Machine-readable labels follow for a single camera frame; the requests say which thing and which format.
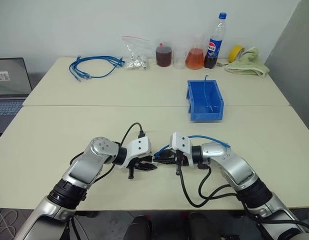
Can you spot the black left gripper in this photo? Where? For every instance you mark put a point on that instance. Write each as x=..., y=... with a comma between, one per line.
x=131, y=175

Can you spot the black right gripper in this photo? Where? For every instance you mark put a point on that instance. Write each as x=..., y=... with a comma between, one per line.
x=184, y=160

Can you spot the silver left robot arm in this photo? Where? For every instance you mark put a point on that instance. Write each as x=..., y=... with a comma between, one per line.
x=82, y=170

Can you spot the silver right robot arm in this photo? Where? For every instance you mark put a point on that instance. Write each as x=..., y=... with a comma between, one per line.
x=234, y=165

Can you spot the blue plastic storage bin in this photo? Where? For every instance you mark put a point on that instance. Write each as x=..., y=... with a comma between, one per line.
x=194, y=117

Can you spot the dark rounded shape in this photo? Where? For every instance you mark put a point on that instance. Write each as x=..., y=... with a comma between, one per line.
x=139, y=228

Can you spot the empty clear plastic beaker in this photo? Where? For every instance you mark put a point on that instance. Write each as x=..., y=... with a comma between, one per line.
x=179, y=65

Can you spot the clear plastic zip bag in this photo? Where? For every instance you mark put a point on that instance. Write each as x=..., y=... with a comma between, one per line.
x=137, y=63

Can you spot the beaker with dark red liquid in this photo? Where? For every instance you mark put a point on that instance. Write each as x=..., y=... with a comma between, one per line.
x=164, y=58

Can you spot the flask with orange liquid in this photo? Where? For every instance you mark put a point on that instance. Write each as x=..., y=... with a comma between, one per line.
x=194, y=61

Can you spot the small metal spoon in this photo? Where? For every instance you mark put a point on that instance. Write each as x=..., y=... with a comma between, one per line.
x=219, y=64

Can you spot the cola bottle with blue cap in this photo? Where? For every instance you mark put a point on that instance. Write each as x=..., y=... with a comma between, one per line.
x=214, y=47

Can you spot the yellow tape roll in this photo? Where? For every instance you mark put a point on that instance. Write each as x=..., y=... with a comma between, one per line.
x=233, y=53

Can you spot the light green towel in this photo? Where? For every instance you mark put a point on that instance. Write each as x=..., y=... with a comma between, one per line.
x=249, y=63

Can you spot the grey open laptop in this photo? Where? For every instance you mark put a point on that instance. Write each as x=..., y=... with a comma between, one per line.
x=9, y=75

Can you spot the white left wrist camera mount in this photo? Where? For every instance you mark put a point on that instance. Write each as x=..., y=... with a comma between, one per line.
x=138, y=147

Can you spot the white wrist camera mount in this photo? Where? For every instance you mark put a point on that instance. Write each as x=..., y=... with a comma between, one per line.
x=138, y=147
x=179, y=142

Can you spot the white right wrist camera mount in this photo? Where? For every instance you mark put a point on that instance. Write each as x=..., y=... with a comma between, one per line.
x=179, y=142

